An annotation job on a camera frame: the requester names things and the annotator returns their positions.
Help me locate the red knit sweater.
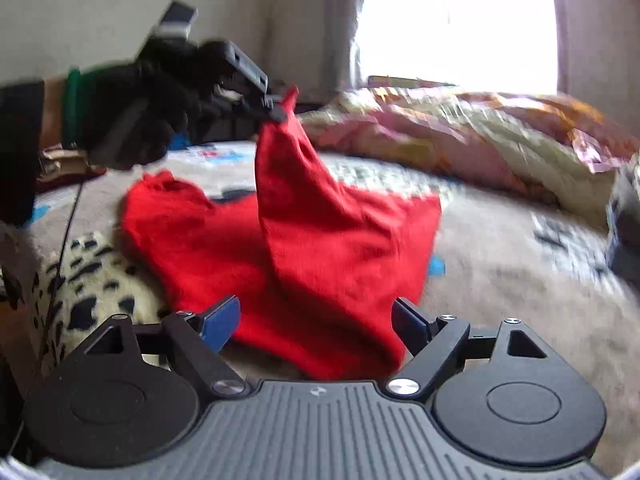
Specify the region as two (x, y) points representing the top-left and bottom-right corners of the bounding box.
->
(120, 116), (442, 380)

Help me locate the grey window curtain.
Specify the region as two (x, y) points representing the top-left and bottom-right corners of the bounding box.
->
(262, 0), (363, 103)

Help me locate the stack of folded clothes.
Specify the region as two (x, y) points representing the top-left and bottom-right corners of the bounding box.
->
(605, 153), (640, 288)

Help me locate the black gloved left hand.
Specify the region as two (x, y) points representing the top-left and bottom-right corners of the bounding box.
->
(62, 38), (220, 170)

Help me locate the colourful alphabet play mat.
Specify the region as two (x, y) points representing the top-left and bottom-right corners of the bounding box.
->
(367, 75), (452, 89)

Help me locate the floral quilted comforter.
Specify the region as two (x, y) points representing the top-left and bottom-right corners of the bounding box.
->
(298, 87), (639, 226)

